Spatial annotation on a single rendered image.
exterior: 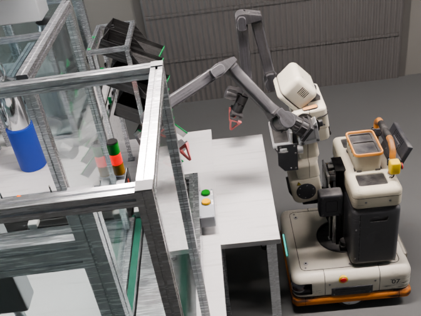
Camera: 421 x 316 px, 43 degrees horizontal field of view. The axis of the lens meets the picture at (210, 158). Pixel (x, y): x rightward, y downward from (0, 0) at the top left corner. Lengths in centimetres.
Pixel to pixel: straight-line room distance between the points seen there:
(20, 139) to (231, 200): 124
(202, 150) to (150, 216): 215
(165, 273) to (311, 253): 223
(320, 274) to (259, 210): 67
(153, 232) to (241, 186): 182
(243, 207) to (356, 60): 314
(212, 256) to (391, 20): 358
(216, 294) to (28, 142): 148
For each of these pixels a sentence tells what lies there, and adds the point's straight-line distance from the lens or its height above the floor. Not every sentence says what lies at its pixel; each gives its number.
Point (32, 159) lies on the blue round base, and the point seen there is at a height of 94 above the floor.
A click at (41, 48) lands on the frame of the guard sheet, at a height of 199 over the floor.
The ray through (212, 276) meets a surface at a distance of 229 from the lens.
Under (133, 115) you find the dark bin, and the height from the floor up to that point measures 130.
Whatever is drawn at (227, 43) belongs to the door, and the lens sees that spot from 522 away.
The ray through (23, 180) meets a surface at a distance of 321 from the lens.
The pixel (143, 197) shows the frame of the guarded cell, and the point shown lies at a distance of 90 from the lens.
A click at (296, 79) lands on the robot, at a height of 138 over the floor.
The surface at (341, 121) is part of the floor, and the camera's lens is 492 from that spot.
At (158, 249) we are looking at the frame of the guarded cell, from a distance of 97.
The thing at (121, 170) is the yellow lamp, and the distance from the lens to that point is 225.
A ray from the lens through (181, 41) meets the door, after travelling 521.
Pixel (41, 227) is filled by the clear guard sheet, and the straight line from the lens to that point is 98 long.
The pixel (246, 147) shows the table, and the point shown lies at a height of 86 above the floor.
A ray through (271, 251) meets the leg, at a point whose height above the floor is 77.
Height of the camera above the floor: 250
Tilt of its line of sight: 33 degrees down
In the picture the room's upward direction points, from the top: 9 degrees counter-clockwise
